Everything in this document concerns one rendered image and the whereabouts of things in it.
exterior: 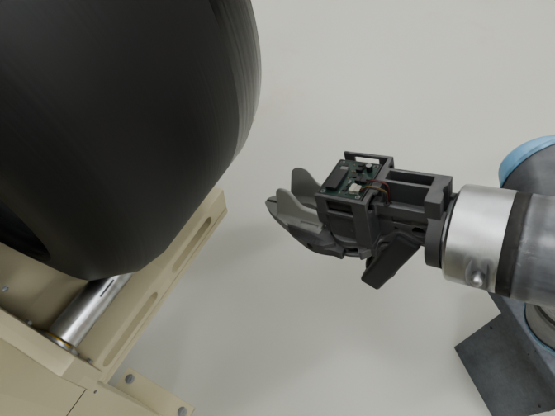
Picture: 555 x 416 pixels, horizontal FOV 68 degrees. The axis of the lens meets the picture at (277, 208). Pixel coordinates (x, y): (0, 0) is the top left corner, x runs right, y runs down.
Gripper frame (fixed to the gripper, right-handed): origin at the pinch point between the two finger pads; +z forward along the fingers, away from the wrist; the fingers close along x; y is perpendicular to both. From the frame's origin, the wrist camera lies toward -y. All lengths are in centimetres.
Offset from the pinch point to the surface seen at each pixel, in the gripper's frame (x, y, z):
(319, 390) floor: -14, -102, 25
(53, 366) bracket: 26.7, -6.5, 18.6
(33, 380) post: 29.5, -17.8, 33.2
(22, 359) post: 28.1, -11.9, 31.0
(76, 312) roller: 20.0, -7.0, 23.2
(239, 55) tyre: -1.6, 18.5, -0.6
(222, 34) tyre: 0.1, 21.3, -1.1
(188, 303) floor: -15, -82, 76
